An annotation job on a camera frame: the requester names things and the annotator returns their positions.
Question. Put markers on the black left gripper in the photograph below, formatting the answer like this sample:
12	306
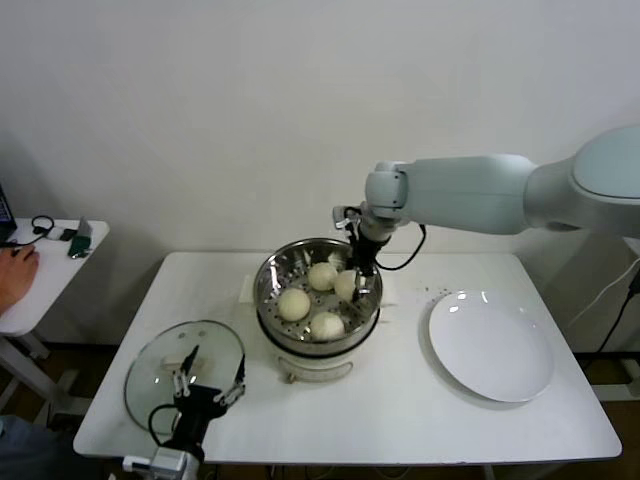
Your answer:
197	407

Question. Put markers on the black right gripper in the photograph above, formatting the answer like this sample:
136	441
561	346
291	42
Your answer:
367	255

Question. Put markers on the white steamed baozi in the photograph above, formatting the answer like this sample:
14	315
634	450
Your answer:
294	305
327	326
320	277
344	286

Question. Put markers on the round glass lid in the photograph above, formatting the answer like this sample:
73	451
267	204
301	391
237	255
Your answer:
215	340

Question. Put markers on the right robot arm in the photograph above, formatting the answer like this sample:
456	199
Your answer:
475	195

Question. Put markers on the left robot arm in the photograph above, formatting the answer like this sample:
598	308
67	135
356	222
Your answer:
194	464

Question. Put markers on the perforated steel steamer basket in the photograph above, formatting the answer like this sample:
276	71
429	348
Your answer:
272	280

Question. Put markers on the person bare hand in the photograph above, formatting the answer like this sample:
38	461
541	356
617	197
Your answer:
17	277

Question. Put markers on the scattered dark crumbs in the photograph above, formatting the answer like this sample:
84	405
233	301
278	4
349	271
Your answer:
426	289

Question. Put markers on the white electric cooker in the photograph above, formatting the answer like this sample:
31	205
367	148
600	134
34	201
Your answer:
310	367

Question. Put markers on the white round plate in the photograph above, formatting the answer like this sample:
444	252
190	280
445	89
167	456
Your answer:
480	340

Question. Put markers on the floor power strip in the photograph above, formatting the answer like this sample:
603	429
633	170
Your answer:
62	424

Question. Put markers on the white side table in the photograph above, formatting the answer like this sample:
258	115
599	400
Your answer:
60	280

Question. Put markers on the green grey small device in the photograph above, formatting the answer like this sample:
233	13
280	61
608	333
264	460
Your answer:
80	245

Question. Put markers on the person blue jeans leg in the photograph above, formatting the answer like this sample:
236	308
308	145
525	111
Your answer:
30	450

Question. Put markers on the small white adapter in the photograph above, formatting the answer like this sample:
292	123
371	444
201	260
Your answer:
60	234

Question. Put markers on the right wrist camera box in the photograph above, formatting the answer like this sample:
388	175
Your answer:
345	216

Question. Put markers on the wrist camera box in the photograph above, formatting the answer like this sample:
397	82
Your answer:
345	216
167	457

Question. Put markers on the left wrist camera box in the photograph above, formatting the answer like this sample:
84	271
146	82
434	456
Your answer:
167	457

